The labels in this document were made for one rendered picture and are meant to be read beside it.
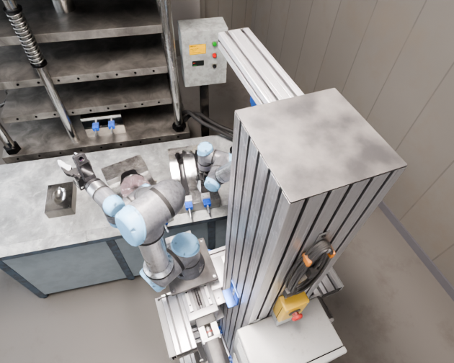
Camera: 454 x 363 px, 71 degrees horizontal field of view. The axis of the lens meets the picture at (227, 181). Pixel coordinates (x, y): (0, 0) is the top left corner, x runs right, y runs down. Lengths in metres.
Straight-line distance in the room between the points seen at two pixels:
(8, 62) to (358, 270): 2.93
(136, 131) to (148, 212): 1.60
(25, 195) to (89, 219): 0.47
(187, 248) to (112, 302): 1.43
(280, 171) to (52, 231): 1.71
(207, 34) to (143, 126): 0.83
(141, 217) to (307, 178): 0.53
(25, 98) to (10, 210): 0.80
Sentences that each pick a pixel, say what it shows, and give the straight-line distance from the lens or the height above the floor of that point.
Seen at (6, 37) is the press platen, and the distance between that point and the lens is 2.23.
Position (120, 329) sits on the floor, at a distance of 2.61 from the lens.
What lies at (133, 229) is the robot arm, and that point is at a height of 1.66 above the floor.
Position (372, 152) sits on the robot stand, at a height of 2.03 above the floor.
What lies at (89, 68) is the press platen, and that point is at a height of 1.29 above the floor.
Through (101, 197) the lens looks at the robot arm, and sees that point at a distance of 1.28.
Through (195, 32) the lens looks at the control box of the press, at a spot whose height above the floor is 1.46.
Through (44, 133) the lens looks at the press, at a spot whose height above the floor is 0.79.
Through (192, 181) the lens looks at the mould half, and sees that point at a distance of 2.00.
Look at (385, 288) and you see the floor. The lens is 2.93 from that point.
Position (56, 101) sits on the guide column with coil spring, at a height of 1.15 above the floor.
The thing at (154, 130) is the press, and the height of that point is 0.79.
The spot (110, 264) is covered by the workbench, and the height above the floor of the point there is 0.34.
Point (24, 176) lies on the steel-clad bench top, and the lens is 2.45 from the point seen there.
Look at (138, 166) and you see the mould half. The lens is 2.09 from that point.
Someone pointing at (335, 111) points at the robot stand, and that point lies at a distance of 0.73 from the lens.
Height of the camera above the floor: 2.46
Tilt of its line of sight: 52 degrees down
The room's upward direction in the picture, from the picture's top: 3 degrees clockwise
